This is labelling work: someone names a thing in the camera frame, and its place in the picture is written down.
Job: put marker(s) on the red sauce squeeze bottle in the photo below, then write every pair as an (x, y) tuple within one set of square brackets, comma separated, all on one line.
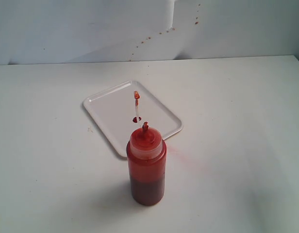
[(146, 153)]

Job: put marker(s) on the red sauce blob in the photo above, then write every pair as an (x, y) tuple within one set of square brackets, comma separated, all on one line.
[(135, 120)]

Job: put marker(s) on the white rectangular tray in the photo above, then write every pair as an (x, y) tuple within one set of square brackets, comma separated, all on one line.
[(113, 111)]

